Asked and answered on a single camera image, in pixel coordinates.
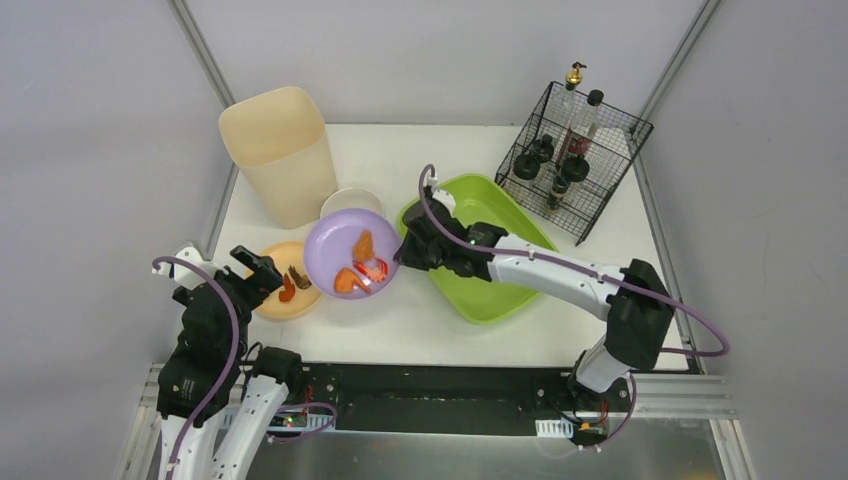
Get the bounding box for purple plastic plate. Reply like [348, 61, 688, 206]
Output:
[303, 209, 400, 300]

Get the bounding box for red crab claw toy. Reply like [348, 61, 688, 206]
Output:
[278, 274, 297, 303]

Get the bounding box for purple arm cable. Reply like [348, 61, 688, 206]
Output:
[417, 163, 731, 458]
[150, 256, 338, 480]

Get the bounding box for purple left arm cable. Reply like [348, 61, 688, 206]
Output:
[150, 256, 338, 480]

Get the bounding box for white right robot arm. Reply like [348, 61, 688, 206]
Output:
[395, 200, 675, 394]

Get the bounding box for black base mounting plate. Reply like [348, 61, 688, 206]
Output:
[289, 363, 631, 437]

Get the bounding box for brown food scraps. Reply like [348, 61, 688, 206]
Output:
[287, 265, 312, 290]

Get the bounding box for white powder shaker bottle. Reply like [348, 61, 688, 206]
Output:
[529, 134, 555, 164]

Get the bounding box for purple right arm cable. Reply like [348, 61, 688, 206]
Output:
[417, 163, 731, 458]

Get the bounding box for orange chicken wing toy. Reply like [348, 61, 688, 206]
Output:
[333, 267, 372, 295]

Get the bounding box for red shrimp toy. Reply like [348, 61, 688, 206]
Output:
[353, 257, 389, 283]

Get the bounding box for speckled seasoning shaker bottle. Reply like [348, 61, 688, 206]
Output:
[559, 155, 590, 183]

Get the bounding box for dark vinegar bottle red label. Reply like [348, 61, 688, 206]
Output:
[556, 89, 605, 171]

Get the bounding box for small pepper jar black cap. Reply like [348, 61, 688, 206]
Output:
[546, 175, 570, 210]

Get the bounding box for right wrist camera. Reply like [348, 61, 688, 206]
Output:
[425, 173, 456, 216]

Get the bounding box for clear oil bottle gold spout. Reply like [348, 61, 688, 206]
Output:
[546, 61, 587, 129]

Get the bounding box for fried chicken nugget piece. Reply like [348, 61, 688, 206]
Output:
[352, 229, 376, 263]

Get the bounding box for black wire basket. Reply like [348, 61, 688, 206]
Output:
[495, 81, 654, 245]

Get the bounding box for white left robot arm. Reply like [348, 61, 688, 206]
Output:
[153, 246, 303, 479]

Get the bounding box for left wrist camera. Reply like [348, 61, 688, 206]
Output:
[169, 242, 219, 290]

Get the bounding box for beige plastic bin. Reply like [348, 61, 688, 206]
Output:
[218, 86, 338, 229]

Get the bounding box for white ceramic bowl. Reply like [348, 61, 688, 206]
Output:
[319, 186, 385, 219]

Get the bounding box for green plastic tub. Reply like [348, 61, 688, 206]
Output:
[427, 174, 557, 325]

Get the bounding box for yellow plastic plate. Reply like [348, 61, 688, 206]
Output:
[256, 241, 321, 321]

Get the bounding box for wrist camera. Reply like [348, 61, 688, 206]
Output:
[169, 242, 219, 290]
[425, 173, 456, 216]

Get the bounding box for black-cap shaker bottle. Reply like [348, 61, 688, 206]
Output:
[512, 153, 541, 183]

